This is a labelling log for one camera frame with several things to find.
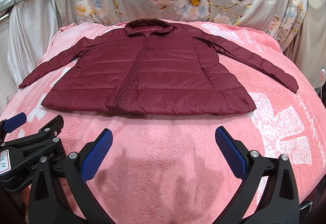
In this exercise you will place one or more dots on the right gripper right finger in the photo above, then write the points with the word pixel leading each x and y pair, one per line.
pixel 279 202

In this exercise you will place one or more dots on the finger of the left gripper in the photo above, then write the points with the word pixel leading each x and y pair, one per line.
pixel 7 126
pixel 50 130

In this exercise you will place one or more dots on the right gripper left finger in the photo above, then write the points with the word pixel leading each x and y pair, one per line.
pixel 47 200

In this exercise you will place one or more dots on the maroon puffer jacket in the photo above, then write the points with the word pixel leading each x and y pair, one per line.
pixel 151 66

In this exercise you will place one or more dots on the pink fleece blanket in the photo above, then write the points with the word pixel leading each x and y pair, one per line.
pixel 168 169

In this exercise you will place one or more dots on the silver satin curtain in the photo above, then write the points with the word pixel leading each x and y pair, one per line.
pixel 27 26

